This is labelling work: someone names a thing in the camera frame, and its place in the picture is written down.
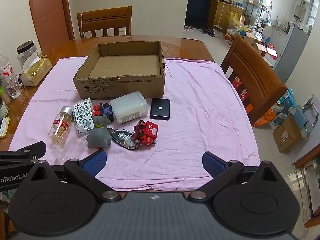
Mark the gold tissue box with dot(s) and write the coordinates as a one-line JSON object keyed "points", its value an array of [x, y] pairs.
{"points": [[36, 71]]}

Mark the grey elephant toy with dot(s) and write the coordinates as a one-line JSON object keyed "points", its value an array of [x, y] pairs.
{"points": [[98, 136]]}

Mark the pair of dark slippers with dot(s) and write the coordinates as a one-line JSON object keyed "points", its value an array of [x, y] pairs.
{"points": [[208, 32]]}

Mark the black power bank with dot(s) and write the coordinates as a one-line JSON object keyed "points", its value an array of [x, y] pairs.
{"points": [[160, 108]]}

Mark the wooden chair with slotted back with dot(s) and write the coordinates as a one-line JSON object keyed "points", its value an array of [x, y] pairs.
{"points": [[105, 20]]}

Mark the grey refrigerator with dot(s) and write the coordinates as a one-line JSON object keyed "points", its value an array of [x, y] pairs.
{"points": [[291, 50]]}

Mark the red toy train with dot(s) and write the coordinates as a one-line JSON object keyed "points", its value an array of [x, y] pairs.
{"points": [[148, 132]]}

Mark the white fan stand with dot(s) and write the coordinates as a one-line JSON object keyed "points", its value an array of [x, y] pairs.
{"points": [[218, 27]]}

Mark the wooden cabinet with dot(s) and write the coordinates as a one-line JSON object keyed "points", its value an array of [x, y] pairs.
{"points": [[228, 12]]}

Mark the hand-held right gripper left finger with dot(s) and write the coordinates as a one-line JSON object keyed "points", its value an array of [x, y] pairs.
{"points": [[95, 163]]}

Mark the clear jar with black lid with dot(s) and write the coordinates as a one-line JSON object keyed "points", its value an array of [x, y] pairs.
{"points": [[26, 53]]}

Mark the dark blue door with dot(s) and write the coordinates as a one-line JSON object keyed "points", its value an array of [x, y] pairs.
{"points": [[200, 2]]}

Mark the dark toy car red wheels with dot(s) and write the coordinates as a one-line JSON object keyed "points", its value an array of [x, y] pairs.
{"points": [[106, 111]]}

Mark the white stationery refill pack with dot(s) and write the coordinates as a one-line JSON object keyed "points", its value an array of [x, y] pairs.
{"points": [[83, 115]]}

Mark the pink cloth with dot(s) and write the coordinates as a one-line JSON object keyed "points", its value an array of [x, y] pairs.
{"points": [[200, 105]]}

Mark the clear plastic cup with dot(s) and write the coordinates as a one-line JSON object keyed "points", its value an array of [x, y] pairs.
{"points": [[67, 146]]}

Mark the clear plastic water bottle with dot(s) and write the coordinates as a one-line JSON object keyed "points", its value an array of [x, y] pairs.
{"points": [[10, 80]]}

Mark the brown wooden door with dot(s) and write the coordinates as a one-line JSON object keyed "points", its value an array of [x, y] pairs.
{"points": [[47, 17]]}

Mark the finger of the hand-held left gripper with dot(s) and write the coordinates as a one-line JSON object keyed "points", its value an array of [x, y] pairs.
{"points": [[32, 150]]}

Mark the brown cardboard box with label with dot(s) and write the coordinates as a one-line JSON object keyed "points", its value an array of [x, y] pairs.
{"points": [[287, 135]]}

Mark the clear bottle of gold capsules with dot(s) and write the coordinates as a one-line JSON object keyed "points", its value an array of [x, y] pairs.
{"points": [[60, 127]]}

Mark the white water heater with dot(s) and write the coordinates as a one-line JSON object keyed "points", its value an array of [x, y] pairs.
{"points": [[300, 11]]}

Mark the yellow plastic bag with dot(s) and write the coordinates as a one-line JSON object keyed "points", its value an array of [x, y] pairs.
{"points": [[233, 20]]}

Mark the red packets under chair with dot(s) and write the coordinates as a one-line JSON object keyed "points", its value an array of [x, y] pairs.
{"points": [[241, 92]]}

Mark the blue folding stool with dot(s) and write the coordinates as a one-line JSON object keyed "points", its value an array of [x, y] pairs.
{"points": [[301, 120]]}

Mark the wooden chair with grooved back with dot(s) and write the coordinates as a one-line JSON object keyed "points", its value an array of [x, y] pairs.
{"points": [[252, 75]]}

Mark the white translucent plastic box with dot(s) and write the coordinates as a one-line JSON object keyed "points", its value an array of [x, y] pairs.
{"points": [[128, 107]]}

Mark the black correction tape dispenser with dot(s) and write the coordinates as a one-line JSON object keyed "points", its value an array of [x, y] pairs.
{"points": [[120, 136]]}

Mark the pair of pink slippers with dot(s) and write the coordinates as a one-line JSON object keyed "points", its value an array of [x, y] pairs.
{"points": [[188, 28]]}

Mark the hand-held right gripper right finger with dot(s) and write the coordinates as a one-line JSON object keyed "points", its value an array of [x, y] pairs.
{"points": [[212, 164]]}

